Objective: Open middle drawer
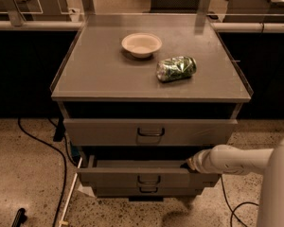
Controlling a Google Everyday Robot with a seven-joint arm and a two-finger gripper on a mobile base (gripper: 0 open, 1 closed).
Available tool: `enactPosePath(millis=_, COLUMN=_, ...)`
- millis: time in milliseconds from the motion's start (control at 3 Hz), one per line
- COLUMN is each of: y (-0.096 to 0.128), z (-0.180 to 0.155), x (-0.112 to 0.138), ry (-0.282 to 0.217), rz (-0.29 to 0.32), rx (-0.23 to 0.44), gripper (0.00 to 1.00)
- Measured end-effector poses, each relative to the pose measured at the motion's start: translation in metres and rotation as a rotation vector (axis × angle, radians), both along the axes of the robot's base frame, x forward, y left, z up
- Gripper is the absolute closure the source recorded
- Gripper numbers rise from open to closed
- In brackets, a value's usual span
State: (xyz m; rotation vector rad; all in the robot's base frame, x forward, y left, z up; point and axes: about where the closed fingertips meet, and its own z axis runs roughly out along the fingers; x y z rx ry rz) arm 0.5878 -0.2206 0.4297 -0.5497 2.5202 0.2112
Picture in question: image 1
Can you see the crushed green soda can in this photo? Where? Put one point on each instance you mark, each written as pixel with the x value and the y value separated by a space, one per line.
pixel 176 68

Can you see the white stick on floor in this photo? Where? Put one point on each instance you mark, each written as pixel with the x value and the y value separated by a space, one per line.
pixel 62 222

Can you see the grey top drawer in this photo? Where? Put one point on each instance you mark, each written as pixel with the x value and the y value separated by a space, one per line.
pixel 149 132

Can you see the background desk right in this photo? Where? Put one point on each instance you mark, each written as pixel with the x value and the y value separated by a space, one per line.
pixel 254 11

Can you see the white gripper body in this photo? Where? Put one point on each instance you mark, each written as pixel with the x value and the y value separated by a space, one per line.
pixel 201 163

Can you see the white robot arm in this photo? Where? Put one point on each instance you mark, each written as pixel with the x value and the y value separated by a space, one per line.
pixel 269 162

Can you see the black object on floor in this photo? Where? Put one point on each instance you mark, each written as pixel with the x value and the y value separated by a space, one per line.
pixel 20 218

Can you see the background desk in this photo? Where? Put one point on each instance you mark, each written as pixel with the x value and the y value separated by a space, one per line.
pixel 39 10
pixel 254 11

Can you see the grey bottom drawer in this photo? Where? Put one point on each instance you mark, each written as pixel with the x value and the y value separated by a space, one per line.
pixel 144 191

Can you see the grey drawer cabinet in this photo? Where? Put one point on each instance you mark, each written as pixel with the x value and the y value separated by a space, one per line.
pixel 101 80

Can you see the grey post left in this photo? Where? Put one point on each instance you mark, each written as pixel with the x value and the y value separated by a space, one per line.
pixel 15 17

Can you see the white horizontal rail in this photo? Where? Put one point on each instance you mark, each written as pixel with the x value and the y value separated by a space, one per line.
pixel 219 27

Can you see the white paper bowl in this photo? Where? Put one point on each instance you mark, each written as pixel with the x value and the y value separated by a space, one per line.
pixel 141 45

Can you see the background desk left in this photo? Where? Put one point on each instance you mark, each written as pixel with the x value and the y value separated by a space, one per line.
pixel 39 10

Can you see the grey post right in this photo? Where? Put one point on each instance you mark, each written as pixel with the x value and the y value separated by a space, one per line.
pixel 201 15

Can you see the grey drawer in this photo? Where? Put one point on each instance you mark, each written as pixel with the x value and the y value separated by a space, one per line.
pixel 149 132
pixel 144 191
pixel 143 174

